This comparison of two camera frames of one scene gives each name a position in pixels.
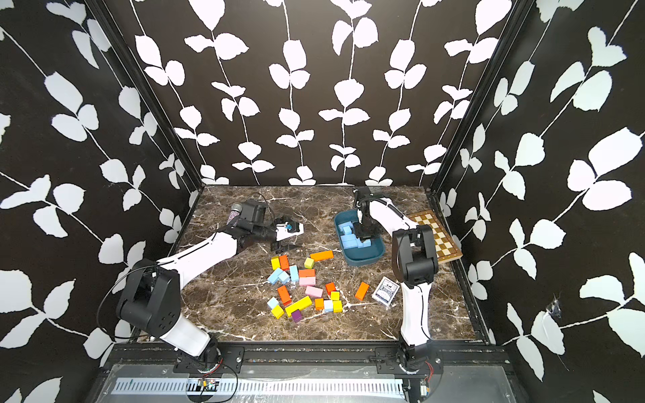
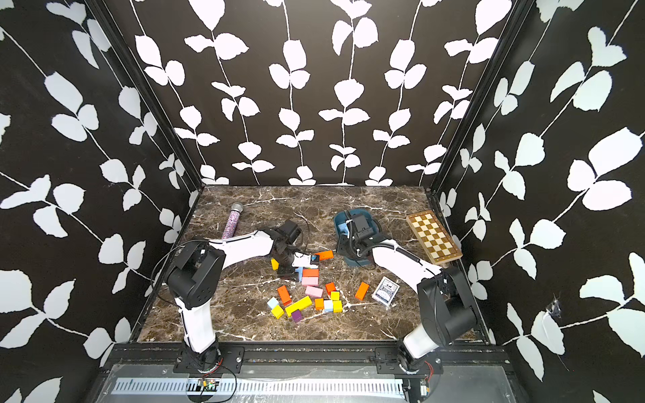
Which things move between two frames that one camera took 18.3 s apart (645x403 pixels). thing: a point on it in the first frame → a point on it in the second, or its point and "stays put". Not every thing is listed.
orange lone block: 362,291 stays put
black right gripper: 359,232 → 341,246
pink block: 314,291 stays put
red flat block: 307,273 stays put
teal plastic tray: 357,256 stays put
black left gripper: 280,248 → 288,273
